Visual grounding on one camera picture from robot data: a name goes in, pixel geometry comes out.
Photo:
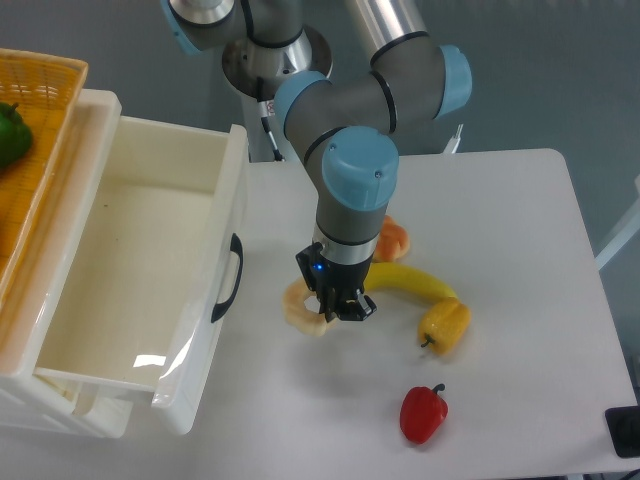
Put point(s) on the green bell pepper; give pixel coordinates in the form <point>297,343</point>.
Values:
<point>16,135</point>

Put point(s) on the orange woven basket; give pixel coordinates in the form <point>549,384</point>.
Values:
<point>45,88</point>

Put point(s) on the black device at edge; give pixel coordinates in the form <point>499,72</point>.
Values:
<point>623,426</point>

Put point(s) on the yellow bell pepper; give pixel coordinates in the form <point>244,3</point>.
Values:
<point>443,326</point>

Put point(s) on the yellow banana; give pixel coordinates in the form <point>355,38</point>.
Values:
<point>402,277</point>

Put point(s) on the white upper drawer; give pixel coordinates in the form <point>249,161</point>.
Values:
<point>133,321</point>

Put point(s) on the pale glazed donut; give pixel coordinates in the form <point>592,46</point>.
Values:
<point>296,313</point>

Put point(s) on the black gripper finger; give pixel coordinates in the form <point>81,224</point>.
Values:
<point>327,300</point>
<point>361,308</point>

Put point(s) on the black drawer handle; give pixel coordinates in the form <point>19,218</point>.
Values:
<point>221,308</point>

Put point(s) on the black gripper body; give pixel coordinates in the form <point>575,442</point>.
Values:
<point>347,279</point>

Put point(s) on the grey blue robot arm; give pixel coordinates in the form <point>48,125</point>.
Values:
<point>342,135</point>

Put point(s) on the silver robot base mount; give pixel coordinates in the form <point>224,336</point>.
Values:
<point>258,71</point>

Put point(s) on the red bell pepper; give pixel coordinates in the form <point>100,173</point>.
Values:
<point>422,412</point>

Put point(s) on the white drawer cabinet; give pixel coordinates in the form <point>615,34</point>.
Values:
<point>27,399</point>

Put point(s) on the orange donut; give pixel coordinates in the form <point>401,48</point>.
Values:
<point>393,242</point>

